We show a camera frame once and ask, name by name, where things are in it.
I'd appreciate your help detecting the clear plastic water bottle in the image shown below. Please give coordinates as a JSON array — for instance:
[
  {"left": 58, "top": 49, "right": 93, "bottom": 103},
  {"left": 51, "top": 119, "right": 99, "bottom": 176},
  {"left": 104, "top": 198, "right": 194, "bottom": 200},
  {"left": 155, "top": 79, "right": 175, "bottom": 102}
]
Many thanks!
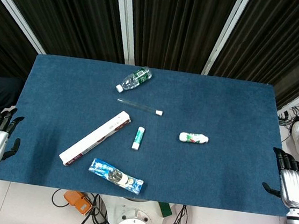
[{"left": 115, "top": 63, "right": 154, "bottom": 96}]

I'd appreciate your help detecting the orange power box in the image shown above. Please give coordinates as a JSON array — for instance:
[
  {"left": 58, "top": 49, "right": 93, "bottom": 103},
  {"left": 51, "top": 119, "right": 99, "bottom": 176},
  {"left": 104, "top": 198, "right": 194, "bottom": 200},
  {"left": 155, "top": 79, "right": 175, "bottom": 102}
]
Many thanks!
[{"left": 61, "top": 190, "right": 94, "bottom": 216}]

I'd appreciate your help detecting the blue cookie snack package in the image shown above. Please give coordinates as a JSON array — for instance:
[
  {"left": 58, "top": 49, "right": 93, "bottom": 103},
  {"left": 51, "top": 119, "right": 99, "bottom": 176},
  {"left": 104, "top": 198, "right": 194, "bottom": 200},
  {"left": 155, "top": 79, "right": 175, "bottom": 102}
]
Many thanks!
[{"left": 86, "top": 157, "right": 146, "bottom": 197}]

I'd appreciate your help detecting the blue table cloth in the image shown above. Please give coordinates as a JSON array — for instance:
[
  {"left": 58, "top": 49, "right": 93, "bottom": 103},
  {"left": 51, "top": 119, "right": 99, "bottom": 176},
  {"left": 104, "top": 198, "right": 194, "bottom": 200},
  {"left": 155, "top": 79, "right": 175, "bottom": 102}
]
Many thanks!
[{"left": 0, "top": 49, "right": 299, "bottom": 218}]

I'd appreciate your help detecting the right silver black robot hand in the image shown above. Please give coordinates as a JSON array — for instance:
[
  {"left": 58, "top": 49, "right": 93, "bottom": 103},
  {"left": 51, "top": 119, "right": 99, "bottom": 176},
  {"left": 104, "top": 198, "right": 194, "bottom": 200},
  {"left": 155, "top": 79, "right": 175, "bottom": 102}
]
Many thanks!
[{"left": 259, "top": 146, "right": 299, "bottom": 209}]

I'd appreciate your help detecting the black looped cable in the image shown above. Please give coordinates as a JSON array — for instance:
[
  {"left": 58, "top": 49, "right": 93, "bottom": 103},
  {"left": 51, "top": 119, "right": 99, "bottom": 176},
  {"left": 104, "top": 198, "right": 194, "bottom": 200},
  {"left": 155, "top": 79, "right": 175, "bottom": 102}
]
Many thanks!
[{"left": 24, "top": 184, "right": 119, "bottom": 224}]

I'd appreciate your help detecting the long white red box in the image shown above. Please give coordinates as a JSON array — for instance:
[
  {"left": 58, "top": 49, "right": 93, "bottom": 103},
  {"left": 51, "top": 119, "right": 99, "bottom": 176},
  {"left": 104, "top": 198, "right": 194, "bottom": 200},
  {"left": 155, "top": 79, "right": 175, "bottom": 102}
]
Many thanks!
[{"left": 57, "top": 104, "right": 133, "bottom": 173}]

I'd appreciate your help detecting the small white yogurt bottle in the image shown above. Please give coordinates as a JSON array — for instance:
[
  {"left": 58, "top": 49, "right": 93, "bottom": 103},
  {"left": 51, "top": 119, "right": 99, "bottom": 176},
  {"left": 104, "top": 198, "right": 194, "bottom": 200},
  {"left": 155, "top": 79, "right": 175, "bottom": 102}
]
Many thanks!
[{"left": 178, "top": 131, "right": 210, "bottom": 146}]

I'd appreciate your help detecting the white green glue stick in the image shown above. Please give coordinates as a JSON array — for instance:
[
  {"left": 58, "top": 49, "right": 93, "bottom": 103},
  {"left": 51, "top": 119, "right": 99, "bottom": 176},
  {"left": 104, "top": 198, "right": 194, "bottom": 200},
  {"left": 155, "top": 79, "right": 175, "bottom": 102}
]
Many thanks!
[{"left": 130, "top": 125, "right": 145, "bottom": 152}]

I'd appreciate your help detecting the glass test tube white cap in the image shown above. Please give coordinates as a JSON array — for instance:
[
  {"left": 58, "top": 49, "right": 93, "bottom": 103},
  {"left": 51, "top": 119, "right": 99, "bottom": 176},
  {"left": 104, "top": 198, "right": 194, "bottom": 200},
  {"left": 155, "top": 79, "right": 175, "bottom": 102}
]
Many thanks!
[{"left": 115, "top": 98, "right": 164, "bottom": 117}]

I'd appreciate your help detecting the black floor cable tangle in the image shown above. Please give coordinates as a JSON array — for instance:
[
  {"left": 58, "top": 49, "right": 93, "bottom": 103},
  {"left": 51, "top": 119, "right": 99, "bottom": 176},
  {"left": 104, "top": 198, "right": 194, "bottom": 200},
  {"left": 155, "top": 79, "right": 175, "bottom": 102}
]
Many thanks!
[{"left": 275, "top": 104, "right": 299, "bottom": 146}]

